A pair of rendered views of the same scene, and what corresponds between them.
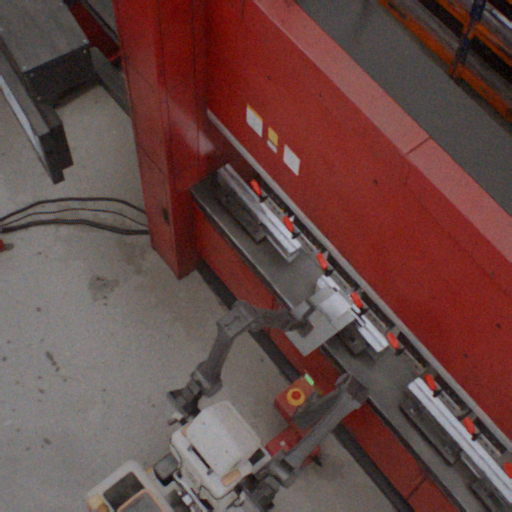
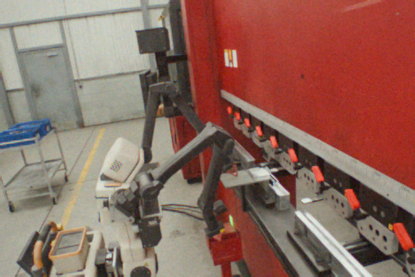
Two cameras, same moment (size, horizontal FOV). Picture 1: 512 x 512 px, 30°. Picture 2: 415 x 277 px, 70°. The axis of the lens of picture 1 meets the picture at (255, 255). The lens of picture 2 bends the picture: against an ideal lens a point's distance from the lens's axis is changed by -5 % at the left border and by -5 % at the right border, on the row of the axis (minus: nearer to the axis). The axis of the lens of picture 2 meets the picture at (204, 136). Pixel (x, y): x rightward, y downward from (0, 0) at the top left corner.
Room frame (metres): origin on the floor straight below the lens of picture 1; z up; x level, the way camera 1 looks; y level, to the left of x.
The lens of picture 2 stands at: (-0.08, -1.01, 1.78)
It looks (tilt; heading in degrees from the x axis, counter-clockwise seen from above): 17 degrees down; 33
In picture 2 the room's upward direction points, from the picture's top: 7 degrees counter-clockwise
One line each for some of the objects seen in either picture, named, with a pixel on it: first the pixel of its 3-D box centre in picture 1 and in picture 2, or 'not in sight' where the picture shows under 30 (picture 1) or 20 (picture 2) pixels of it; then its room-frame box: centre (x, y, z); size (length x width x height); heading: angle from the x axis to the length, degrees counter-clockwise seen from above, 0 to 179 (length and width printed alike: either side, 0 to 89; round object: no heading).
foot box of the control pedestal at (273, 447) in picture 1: (288, 452); not in sight; (1.13, -0.22, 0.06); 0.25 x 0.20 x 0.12; 133
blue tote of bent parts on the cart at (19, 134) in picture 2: not in sight; (19, 137); (1.78, 3.07, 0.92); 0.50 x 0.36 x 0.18; 133
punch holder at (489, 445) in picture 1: (494, 431); (345, 187); (0.95, -0.88, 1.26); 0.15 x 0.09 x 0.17; 42
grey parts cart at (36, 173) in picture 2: not in sight; (33, 164); (1.91, 3.18, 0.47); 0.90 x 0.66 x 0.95; 43
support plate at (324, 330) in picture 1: (315, 320); (243, 177); (1.43, -0.26, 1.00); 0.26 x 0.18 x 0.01; 132
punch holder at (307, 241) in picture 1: (312, 231); (251, 122); (1.69, -0.22, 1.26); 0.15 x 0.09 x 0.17; 42
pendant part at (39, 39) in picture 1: (44, 78); (160, 77); (2.13, 0.85, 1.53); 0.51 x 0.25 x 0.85; 34
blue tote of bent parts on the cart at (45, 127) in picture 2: not in sight; (31, 129); (2.10, 3.34, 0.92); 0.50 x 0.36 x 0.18; 133
